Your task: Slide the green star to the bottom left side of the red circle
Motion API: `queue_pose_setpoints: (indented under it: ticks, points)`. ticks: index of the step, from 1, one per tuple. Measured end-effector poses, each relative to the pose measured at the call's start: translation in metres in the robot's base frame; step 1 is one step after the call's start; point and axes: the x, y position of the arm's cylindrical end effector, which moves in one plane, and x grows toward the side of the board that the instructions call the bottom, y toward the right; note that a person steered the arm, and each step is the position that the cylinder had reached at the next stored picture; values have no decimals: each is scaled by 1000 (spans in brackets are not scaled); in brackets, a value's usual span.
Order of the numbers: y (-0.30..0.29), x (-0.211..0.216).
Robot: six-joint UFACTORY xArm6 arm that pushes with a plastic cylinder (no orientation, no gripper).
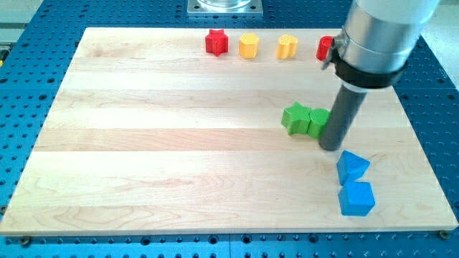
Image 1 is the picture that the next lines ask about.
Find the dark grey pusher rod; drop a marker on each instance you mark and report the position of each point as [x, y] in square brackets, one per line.
[345, 107]

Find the green star block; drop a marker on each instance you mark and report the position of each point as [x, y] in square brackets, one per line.
[296, 119]

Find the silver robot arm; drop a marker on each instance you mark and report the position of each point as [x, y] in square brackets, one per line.
[370, 53]

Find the red circle block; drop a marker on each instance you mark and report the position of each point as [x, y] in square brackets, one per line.
[324, 44]

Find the red star block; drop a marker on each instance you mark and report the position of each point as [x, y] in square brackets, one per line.
[216, 42]

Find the green cylinder block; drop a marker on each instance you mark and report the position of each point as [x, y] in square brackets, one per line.
[318, 120]

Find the blue triangle block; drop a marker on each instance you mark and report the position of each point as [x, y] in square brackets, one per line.
[351, 167]

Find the yellow heart block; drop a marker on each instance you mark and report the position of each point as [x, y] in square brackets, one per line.
[287, 46]

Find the blue cube block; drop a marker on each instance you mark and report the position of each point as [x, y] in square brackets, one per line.
[356, 198]

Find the yellow hexagon block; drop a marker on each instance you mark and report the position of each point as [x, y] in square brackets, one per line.
[248, 45]

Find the wooden board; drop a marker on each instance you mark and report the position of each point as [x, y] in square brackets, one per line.
[151, 134]

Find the blue perforated table plate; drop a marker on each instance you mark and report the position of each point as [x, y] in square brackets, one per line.
[37, 64]

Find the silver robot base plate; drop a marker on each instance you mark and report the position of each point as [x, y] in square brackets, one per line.
[224, 7]

